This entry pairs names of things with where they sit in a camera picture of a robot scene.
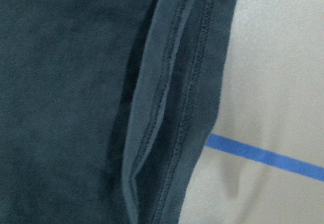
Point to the black graphic t-shirt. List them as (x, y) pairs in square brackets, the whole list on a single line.
[(106, 106)]

